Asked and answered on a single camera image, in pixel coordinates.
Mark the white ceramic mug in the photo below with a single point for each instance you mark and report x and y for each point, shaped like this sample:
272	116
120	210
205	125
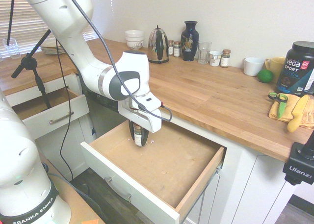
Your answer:
252	67

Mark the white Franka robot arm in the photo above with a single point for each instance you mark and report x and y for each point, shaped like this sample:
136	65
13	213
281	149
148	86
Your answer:
61	25

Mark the wide open wooden drawer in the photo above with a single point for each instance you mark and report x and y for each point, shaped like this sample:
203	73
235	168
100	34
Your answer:
159	165

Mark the spice jar with copper lid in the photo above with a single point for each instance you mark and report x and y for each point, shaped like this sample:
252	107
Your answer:
225	59

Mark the green lime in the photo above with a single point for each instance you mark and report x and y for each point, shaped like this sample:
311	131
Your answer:
265	76

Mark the white cabinet door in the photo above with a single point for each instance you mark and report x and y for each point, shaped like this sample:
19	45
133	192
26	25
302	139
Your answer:
235	192

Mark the dark blue floral vase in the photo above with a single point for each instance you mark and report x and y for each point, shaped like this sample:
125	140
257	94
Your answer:
189	45

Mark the clear drinking glass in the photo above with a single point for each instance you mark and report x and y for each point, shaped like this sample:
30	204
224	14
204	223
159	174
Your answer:
204	53

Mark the small patterned ceramic cup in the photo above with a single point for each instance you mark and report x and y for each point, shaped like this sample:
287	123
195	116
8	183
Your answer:
215	59

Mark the black boom tripod stand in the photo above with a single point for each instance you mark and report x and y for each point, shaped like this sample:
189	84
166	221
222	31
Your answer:
24	62

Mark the orange tape piece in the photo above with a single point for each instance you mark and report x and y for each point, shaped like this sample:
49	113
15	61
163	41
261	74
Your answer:
90	222

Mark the black camera clamp stand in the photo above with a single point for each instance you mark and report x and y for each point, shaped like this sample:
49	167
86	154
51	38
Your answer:
298	162

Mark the black protein powder tub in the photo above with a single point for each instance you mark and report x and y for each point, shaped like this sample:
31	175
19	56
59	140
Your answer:
294	69

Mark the small open white drawer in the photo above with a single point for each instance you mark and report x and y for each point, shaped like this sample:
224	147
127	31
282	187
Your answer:
36	127

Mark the yellow ceramic mug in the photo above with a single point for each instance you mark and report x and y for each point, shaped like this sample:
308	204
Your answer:
277	66

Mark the window blinds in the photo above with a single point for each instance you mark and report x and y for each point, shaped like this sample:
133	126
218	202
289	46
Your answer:
29	18

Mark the stainless steel electric kettle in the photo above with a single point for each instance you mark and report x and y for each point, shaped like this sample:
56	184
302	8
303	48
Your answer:
157	46

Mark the white patterned bowl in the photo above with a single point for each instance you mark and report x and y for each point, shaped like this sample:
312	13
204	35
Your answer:
135	45

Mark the small spice jar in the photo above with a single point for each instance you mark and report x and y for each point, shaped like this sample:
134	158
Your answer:
176	49
170	47

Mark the yellow folded cloth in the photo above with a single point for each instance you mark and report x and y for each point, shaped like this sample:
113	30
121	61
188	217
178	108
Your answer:
307	116

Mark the plain white bowl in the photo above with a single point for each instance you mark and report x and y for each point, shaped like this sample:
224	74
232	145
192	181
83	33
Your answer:
134	35

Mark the stack of plates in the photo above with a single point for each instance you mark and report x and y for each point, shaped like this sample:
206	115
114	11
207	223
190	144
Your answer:
49	50

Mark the clear ribbed glass tumbler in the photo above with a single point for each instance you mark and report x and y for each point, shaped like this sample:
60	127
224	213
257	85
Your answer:
11	48

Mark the yellow knife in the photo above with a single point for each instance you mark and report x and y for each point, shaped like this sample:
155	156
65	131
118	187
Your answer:
298	113

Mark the seasoning jar with copper lid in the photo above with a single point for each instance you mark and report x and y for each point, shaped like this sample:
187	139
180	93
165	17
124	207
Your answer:
138	136

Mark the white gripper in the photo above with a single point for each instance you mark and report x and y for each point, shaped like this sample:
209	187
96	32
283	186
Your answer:
147	121

